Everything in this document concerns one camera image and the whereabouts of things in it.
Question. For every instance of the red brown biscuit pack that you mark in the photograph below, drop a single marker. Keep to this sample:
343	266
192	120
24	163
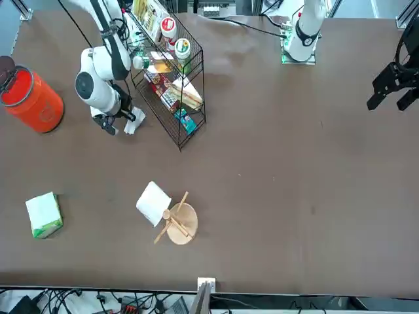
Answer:
158	83

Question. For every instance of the orange round bin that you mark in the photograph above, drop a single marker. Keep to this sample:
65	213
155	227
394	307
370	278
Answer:
36	104

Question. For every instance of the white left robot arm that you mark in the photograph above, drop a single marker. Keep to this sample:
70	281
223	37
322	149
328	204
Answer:
307	29

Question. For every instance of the green tissue pack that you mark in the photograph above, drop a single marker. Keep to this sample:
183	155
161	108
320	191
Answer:
42	209

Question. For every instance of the teal box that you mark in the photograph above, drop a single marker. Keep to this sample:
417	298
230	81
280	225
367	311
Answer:
185	121

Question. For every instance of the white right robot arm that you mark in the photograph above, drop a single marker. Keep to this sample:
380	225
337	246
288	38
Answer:
98	95

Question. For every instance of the wooden mug tree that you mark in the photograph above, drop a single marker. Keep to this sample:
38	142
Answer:
183	225

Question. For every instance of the packed triangle sandwich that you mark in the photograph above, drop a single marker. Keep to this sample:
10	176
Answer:
188	93

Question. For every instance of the yellow snack packet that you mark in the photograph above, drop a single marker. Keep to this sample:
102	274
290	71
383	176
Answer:
145	14

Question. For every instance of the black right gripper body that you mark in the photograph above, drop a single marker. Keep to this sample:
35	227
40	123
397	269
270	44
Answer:
123	98

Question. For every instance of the white tissue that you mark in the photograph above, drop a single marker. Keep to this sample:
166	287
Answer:
135	122

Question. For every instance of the aluminium camera post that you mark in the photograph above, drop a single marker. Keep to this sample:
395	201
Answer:
203	297

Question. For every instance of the green lid jar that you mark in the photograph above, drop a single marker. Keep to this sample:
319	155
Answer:
182	45

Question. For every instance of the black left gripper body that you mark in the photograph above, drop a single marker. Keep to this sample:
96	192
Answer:
410	45

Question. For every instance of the red lid jar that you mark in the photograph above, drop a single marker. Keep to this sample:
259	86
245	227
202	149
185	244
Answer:
168	24

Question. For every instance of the white mug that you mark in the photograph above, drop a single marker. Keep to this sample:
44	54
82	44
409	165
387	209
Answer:
152	201

